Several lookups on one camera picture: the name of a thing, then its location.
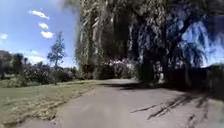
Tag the grey asphalt path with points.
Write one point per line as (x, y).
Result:
(110, 106)

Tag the dark fence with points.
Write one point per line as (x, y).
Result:
(203, 78)

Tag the slender tall tree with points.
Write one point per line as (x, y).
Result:
(57, 51)

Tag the large weeping willow tree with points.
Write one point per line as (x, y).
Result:
(140, 36)

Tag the grass lawn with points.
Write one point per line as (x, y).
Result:
(30, 100)

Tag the row of bushes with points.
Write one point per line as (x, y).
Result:
(36, 74)

